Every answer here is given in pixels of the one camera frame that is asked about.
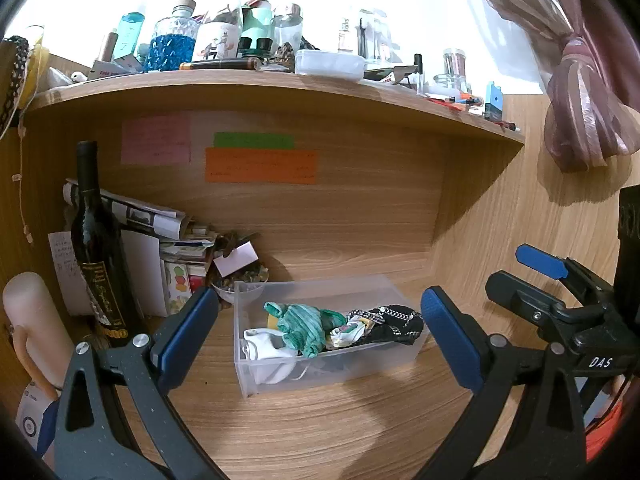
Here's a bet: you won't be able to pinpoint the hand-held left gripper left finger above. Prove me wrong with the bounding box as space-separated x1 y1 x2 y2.
54 286 236 480

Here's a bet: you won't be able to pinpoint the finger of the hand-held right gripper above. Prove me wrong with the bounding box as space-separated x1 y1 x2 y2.
485 270 567 343
516 243 617 308

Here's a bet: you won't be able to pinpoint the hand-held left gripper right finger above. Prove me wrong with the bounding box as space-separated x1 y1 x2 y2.
410 286 588 480

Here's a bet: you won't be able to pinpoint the black patterned headband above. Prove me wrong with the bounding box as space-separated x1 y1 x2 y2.
347 304 425 346

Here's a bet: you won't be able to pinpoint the white face mask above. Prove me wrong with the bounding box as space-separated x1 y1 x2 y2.
242 327 301 385

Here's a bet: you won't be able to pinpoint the clear plastic storage box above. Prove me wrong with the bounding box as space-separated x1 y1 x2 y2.
233 274 432 400

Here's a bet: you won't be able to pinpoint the floral sock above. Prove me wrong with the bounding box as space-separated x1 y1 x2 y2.
325 322 368 348

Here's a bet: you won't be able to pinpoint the green striped sock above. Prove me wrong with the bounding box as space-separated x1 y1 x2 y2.
263 301 347 359

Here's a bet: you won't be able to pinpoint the small red box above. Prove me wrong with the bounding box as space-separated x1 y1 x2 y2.
187 265 211 296

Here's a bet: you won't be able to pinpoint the bowl of pebbles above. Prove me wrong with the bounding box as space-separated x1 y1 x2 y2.
210 265 271 306

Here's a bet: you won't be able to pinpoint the white board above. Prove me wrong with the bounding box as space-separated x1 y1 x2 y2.
122 230 168 317

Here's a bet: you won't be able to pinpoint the stack of papers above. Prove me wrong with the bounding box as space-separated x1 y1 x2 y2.
160 225 218 263

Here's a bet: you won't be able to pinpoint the small white card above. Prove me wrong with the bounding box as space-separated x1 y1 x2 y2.
212 241 259 277

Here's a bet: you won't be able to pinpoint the dark wine bottle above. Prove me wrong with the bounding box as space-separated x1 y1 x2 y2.
70 141 146 348

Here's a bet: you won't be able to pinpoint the folded newspaper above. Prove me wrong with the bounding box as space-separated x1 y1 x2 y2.
62 177 188 241

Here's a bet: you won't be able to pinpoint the handwritten white note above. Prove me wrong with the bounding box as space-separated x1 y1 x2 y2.
47 231 88 316

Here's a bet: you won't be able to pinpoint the small blue box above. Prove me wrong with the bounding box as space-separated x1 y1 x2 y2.
482 81 503 122

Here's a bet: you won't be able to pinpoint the blue and white box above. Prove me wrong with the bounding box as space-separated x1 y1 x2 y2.
15 385 58 466

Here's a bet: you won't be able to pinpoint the orange sticky note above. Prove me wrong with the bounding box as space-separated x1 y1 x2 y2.
205 148 319 184

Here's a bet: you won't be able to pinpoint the mauve tied curtain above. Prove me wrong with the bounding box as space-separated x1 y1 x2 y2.
455 0 640 173

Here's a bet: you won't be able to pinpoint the orange pens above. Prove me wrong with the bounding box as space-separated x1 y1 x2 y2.
425 92 483 108

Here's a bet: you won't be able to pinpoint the pink sticky note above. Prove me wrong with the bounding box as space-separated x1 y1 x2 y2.
121 115 192 165

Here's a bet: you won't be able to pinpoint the green sticky note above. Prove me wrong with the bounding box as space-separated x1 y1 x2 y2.
213 132 296 150

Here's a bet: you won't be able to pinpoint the round glass jar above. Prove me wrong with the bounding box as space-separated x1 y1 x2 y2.
434 48 471 93

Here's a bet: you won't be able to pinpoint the wooden shelf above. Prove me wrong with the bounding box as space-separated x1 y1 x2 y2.
22 71 526 146

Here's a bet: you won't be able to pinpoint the brown pen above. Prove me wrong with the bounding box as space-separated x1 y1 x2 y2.
180 58 262 72

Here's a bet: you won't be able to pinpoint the clear glass with tools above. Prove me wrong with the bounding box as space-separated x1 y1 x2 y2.
357 8 393 63

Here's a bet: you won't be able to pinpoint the glass bottle with blue beads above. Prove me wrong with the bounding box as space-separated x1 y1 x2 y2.
144 0 197 73

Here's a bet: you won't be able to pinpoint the white lidded plastic container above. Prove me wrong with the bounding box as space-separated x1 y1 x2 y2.
294 49 366 82

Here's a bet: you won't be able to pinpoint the clear corked bottle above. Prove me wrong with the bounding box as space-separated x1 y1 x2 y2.
192 0 248 63

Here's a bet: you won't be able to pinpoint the blue liquid bottle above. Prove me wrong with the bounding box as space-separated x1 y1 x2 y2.
112 12 146 61

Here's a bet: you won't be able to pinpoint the yellow hanging band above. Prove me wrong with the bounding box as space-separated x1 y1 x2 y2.
27 42 51 96

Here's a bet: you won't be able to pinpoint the black dotted hanging headband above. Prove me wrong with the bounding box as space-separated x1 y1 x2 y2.
0 36 31 133

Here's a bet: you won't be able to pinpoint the mint green pump bottle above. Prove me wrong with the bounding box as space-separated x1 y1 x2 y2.
237 0 276 58

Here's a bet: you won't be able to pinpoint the small glass jar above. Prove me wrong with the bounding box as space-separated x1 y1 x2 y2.
272 3 304 53

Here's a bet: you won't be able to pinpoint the white hanging cord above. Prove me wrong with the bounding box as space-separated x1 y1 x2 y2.
12 125 33 243

